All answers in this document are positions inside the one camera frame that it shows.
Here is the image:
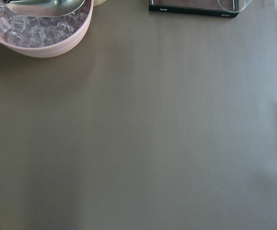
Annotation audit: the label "black digital scale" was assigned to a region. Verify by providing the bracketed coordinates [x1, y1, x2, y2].
[149, 0, 239, 18]

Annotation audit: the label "clear ice cubes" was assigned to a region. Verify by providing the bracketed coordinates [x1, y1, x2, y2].
[0, 0, 87, 48]

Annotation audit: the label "clear glass cup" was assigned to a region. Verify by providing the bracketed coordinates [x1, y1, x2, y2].
[217, 0, 252, 13]

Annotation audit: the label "metal scoop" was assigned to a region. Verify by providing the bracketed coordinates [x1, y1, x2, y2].
[3, 0, 85, 17]

